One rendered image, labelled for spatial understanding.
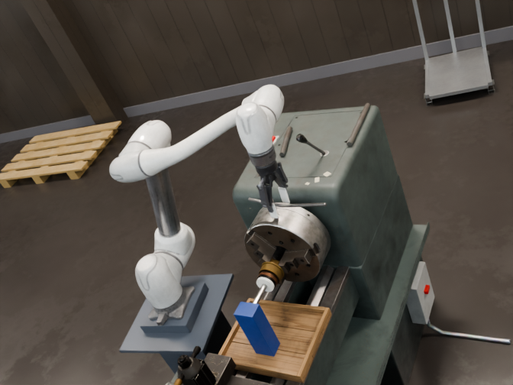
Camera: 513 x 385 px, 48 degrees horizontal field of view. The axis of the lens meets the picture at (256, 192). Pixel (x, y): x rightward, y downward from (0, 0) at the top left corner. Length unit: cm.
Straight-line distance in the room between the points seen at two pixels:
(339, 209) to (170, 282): 84
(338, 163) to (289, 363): 77
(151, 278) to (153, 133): 64
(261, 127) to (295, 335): 80
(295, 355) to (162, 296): 72
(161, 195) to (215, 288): 56
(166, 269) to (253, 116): 97
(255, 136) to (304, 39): 389
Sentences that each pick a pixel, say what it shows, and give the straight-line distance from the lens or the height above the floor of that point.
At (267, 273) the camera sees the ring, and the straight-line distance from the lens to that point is 212.
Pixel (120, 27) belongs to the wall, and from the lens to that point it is 635.
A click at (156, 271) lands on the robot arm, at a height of 104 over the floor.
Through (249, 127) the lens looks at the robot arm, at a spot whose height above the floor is 166.
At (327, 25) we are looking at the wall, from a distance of 560.
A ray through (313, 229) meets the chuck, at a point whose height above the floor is 116.
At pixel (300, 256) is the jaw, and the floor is 112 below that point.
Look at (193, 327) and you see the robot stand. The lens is 264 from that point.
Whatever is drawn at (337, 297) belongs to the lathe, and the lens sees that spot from 230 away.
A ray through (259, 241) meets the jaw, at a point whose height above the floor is 117.
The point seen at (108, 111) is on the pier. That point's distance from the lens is 673.
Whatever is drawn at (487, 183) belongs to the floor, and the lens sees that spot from 398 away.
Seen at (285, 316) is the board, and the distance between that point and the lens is 228.
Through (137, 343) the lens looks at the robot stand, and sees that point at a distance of 274.
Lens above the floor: 251
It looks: 33 degrees down
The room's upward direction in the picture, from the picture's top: 25 degrees counter-clockwise
